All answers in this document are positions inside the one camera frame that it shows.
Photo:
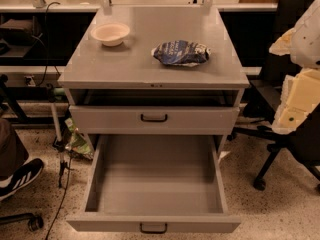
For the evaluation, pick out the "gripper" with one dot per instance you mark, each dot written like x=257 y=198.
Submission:
x=307 y=39

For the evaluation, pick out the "black chair caster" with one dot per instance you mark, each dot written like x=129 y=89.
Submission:
x=35 y=222

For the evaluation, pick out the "closed grey upper drawer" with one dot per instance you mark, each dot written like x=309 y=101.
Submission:
x=181 y=120

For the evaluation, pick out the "open grey drawer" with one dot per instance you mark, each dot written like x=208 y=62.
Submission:
x=172 y=179

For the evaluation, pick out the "blue chip bag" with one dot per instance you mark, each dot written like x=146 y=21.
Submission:
x=181 y=53

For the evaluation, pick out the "grey drawer cabinet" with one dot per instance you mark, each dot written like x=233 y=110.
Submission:
x=128 y=75

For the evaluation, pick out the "green chip bag on floor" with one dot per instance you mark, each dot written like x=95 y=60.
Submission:
x=77 y=142

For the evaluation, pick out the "black upper drawer handle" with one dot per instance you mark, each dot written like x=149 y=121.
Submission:
x=154 y=119

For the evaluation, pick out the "metal stand pole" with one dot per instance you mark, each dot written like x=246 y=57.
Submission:
x=58 y=144

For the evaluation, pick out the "dark trouser leg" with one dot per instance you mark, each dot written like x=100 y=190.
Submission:
x=13 y=154

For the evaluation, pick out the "white bowl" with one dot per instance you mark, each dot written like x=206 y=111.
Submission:
x=110 y=34

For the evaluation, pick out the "black lower drawer handle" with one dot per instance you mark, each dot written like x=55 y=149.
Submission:
x=146 y=228

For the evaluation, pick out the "black drawer handle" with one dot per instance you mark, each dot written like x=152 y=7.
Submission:
x=146 y=228
x=154 y=119

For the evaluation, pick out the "black office chair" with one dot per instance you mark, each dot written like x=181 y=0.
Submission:
x=303 y=143

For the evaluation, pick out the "black white sneaker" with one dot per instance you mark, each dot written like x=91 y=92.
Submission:
x=22 y=177

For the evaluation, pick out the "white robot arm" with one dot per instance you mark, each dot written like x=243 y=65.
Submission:
x=302 y=42

